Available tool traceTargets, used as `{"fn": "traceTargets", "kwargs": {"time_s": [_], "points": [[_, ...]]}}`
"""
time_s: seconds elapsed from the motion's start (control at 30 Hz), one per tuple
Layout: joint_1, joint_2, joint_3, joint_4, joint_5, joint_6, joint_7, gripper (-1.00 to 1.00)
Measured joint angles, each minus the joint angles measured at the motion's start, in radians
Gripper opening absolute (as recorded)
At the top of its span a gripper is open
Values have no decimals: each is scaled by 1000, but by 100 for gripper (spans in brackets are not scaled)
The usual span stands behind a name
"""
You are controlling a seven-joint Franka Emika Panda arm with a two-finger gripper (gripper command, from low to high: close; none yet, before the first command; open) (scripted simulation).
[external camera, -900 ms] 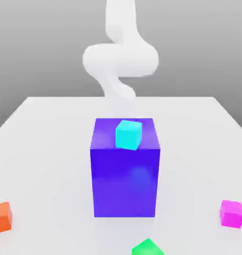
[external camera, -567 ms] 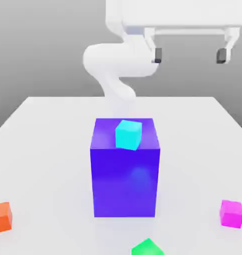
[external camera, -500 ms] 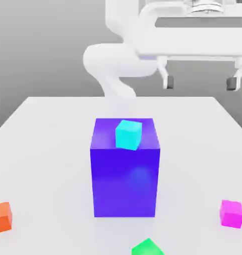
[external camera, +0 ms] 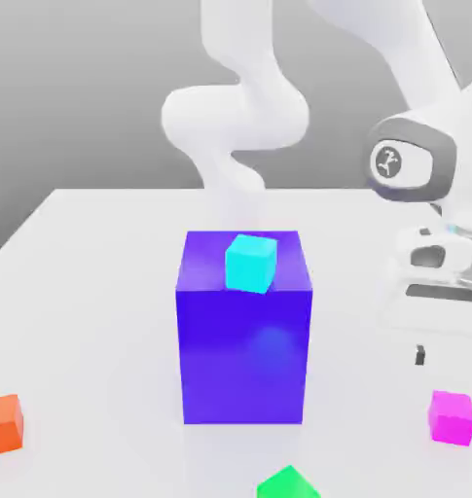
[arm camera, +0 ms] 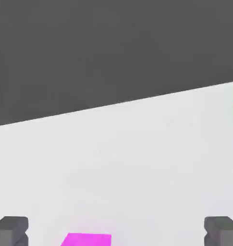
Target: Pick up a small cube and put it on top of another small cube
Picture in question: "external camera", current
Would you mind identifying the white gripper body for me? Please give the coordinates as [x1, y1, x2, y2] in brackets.
[381, 274, 472, 338]

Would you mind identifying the small magenta cube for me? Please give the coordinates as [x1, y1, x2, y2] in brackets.
[427, 389, 472, 447]

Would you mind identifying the small green cube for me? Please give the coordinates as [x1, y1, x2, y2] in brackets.
[256, 464, 322, 498]

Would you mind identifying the small cyan cube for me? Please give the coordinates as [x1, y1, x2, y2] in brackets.
[224, 232, 278, 296]

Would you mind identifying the small orange cube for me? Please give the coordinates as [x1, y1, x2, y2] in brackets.
[0, 393, 25, 459]

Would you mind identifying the large blue box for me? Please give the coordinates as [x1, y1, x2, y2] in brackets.
[175, 230, 313, 426]

